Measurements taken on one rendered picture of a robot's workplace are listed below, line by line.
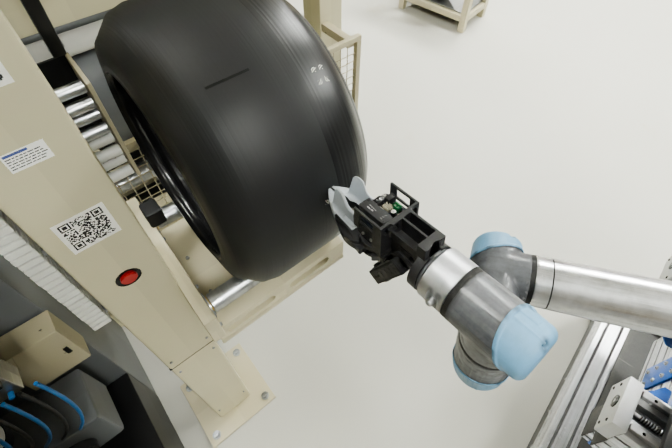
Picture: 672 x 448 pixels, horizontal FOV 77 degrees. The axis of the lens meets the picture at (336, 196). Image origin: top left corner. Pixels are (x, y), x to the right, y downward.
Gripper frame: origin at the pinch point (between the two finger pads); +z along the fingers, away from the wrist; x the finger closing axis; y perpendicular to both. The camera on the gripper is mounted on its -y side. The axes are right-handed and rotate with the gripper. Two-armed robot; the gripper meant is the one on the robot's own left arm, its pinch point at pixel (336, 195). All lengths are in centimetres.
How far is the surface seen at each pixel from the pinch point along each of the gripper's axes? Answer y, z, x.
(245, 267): -9.5, 4.9, 16.2
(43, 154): 15.9, 18.2, 31.3
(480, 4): -93, 152, -261
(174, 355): -53, 25, 36
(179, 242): -38, 44, 20
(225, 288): -29.4, 17.4, 18.7
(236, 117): 15.6, 8.3, 9.3
